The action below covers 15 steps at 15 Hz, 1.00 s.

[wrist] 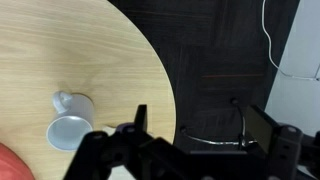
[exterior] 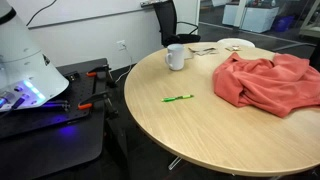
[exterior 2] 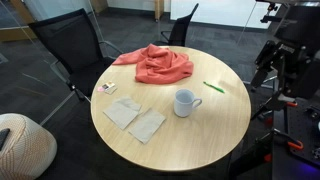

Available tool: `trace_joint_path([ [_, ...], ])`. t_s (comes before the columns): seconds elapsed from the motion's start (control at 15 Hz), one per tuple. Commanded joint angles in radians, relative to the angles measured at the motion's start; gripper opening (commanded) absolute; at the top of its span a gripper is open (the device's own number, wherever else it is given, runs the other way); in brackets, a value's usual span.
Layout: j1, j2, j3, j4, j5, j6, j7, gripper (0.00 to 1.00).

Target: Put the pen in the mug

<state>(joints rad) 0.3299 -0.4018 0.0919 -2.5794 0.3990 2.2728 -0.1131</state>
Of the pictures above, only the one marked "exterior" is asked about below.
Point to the green pen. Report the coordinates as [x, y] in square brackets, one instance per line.
[169, 99]

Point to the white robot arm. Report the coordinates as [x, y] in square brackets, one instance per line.
[28, 79]

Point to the white ceramic mug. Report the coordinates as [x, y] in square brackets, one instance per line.
[175, 56]

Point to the round wooden table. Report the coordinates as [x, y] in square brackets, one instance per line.
[210, 132]

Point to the near black orange clamp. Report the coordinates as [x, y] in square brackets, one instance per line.
[111, 111]

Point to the black orange clamp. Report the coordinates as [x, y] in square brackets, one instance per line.
[106, 69]
[111, 111]

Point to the far black orange clamp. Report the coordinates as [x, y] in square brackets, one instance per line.
[106, 69]

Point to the left brown paper napkin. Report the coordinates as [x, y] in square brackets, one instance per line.
[207, 51]

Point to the black perforated mounting board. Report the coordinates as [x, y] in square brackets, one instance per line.
[62, 109]

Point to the black office chair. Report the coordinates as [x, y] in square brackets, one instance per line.
[167, 18]

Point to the white woven pouf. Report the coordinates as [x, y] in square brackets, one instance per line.
[236, 42]

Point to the white cabinet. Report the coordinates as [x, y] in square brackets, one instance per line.
[256, 19]

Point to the salmon red cloth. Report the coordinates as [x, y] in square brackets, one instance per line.
[277, 86]

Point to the blue bin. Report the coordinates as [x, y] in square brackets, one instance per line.
[282, 23]

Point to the wall power outlet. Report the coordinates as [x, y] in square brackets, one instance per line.
[121, 45]

